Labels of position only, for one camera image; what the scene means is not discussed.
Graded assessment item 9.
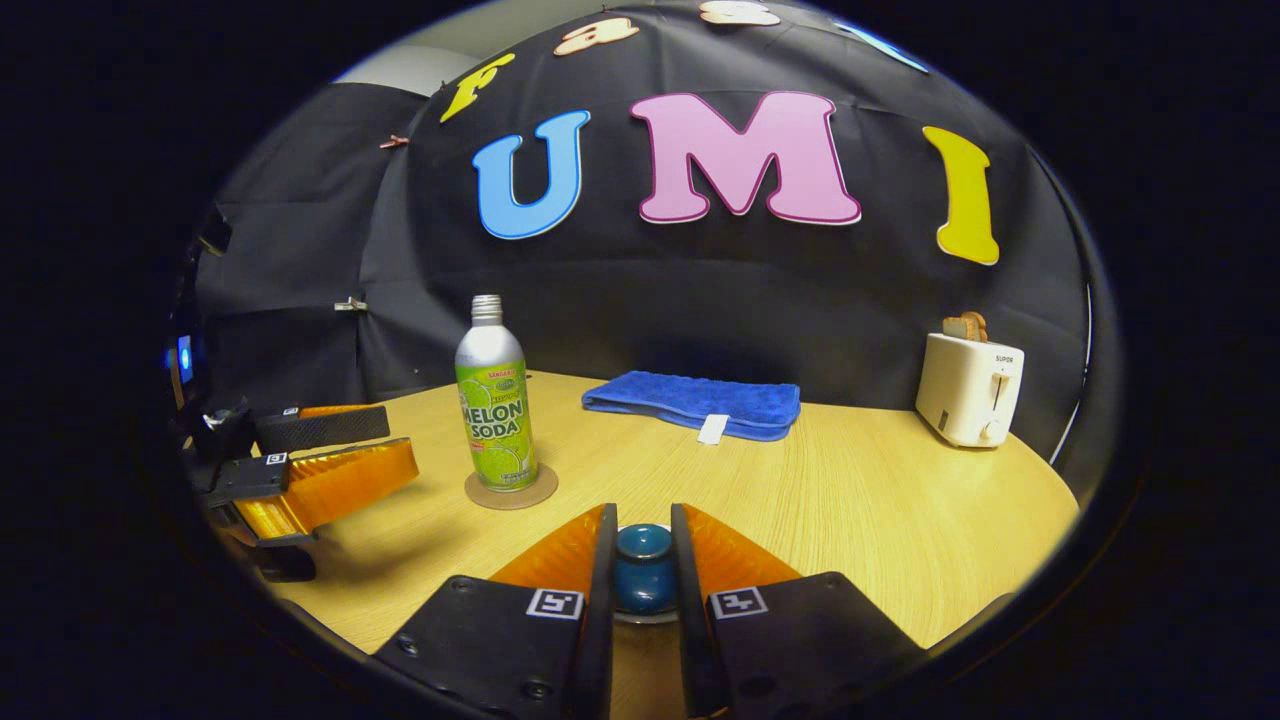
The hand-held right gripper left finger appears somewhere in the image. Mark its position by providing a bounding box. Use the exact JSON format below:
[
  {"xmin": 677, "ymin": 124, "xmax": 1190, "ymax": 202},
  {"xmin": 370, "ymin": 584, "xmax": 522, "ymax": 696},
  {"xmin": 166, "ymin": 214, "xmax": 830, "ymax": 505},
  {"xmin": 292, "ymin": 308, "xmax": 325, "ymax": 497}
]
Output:
[{"xmin": 372, "ymin": 503, "xmax": 619, "ymax": 720}]

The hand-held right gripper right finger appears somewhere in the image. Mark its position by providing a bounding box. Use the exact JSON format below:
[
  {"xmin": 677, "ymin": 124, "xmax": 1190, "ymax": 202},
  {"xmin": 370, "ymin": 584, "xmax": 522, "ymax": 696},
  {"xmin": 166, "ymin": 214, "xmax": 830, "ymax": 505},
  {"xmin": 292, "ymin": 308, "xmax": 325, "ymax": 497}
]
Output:
[{"xmin": 670, "ymin": 503, "xmax": 931, "ymax": 719}]

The teal teacup lid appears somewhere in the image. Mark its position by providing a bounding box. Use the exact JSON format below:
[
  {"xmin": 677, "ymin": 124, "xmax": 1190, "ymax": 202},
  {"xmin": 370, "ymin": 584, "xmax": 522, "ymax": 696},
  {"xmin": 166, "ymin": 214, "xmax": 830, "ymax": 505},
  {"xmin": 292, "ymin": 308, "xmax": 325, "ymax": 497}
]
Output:
[{"xmin": 612, "ymin": 523, "xmax": 679, "ymax": 616}]

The round brown coaster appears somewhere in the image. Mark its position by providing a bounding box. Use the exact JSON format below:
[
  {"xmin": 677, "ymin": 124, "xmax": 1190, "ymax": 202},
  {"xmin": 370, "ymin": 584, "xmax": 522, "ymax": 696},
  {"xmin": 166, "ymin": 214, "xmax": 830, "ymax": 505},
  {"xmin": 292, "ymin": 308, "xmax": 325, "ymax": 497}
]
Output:
[{"xmin": 464, "ymin": 463, "xmax": 560, "ymax": 512}]

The silver green water bottle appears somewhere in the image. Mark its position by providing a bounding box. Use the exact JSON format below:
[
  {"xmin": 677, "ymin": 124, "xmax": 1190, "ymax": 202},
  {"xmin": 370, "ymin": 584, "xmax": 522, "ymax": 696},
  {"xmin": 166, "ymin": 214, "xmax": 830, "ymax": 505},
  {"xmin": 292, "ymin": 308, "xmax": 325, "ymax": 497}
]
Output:
[{"xmin": 454, "ymin": 294, "xmax": 539, "ymax": 493}]

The dark device with blue light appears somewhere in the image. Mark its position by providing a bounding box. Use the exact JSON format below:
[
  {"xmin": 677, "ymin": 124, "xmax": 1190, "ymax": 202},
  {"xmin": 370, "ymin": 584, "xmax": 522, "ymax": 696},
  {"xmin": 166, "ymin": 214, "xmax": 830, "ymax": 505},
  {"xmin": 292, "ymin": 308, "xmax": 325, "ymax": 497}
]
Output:
[{"xmin": 163, "ymin": 333, "xmax": 201, "ymax": 409}]

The blue folded towel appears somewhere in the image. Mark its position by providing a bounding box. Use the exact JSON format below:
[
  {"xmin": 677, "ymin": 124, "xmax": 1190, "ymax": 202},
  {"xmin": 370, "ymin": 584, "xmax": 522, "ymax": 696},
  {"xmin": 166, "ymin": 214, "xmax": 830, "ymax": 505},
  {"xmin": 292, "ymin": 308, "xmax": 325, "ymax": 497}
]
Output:
[{"xmin": 582, "ymin": 371, "xmax": 802, "ymax": 444}]

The black backdrop cloth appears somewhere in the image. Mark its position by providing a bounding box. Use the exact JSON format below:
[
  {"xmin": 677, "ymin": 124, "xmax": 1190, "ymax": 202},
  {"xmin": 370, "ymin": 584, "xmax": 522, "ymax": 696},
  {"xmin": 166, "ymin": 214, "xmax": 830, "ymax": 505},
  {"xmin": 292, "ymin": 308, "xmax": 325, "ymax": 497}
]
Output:
[{"xmin": 195, "ymin": 5, "xmax": 1096, "ymax": 481}]

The white toaster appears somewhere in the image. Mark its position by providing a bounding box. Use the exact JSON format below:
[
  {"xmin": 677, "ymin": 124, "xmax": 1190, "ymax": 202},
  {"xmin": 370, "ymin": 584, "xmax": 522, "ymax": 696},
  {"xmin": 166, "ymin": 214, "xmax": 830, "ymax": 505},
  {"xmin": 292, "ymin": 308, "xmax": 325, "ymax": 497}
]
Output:
[{"xmin": 915, "ymin": 332, "xmax": 1026, "ymax": 449}]

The white cable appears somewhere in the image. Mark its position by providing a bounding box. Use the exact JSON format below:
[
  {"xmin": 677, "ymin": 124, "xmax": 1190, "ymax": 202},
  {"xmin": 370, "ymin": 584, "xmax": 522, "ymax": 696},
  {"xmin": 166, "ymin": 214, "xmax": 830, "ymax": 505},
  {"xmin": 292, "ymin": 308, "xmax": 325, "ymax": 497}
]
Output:
[{"xmin": 1050, "ymin": 280, "xmax": 1096, "ymax": 466}]

